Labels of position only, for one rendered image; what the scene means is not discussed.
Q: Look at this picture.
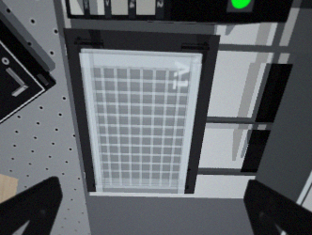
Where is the grey plate washer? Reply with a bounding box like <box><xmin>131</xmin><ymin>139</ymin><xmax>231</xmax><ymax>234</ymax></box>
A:
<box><xmin>53</xmin><ymin>0</ymin><xmax>312</xmax><ymax>235</ymax></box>

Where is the white rectangular well plate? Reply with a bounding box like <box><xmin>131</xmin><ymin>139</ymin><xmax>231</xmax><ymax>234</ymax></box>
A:
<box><xmin>79</xmin><ymin>48</ymin><xmax>203</xmax><ymax>195</ymax></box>

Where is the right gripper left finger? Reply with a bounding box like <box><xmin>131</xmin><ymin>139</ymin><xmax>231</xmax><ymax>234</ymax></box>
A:
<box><xmin>0</xmin><ymin>177</ymin><xmax>63</xmax><ymax>235</ymax></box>

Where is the grey perforated base plate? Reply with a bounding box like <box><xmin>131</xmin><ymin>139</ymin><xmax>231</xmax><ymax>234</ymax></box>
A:
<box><xmin>0</xmin><ymin>0</ymin><xmax>91</xmax><ymax>235</ymax></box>

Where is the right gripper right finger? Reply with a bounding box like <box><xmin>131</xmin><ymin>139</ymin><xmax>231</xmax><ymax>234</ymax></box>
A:
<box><xmin>243</xmin><ymin>180</ymin><xmax>312</xmax><ymax>235</ymax></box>

